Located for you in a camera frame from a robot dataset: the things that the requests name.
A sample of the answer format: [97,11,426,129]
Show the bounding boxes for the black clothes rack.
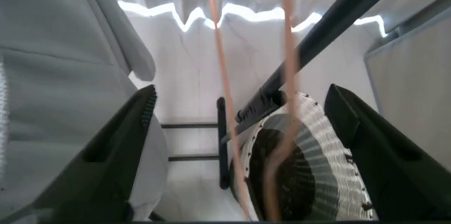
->
[160,0,415,190]

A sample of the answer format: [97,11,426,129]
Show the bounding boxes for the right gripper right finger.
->
[323,82,451,224]

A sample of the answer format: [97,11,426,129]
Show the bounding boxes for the white laundry basket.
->
[228,92,380,222]

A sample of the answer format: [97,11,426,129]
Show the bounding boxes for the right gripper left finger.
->
[33,84,158,222]

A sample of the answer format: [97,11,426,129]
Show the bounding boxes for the pink clothes hanger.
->
[204,0,302,222]

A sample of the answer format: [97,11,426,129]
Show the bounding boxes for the pale grey shorts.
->
[0,0,170,222]

